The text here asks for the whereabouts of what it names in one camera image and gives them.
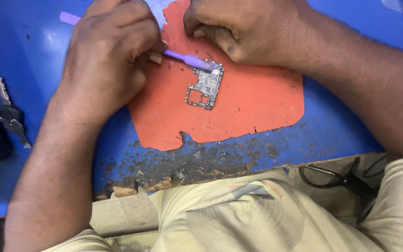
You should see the phone circuit board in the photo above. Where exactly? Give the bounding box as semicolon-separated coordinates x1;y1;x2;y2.
185;61;225;111

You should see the thick black cable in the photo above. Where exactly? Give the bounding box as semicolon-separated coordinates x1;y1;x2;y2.
299;157;380;224

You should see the blue work mat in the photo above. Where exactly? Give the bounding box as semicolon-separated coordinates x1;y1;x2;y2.
0;0;403;219

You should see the person's left hand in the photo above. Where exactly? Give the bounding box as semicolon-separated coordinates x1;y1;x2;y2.
55;0;168;122

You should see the cream shirt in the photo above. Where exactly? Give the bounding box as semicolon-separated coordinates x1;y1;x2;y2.
42;156;403;252

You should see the person's right hand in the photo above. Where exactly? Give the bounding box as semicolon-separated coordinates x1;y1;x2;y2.
183;0;315;70

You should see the purple cleaning brush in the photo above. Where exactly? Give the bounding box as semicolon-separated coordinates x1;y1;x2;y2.
60;11;218;72

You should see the orange silicone mat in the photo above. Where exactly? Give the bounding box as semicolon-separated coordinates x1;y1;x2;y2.
128;0;305;152

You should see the thin black cable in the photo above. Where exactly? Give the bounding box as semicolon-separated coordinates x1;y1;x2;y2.
362;155;388;180

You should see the black headed key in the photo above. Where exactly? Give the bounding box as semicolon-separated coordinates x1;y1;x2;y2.
0;104;32;149

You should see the clear plastic piece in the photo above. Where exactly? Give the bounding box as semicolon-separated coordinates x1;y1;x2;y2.
380;0;403;14

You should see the silver key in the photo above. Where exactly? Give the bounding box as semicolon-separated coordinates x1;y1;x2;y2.
0;76;12;106

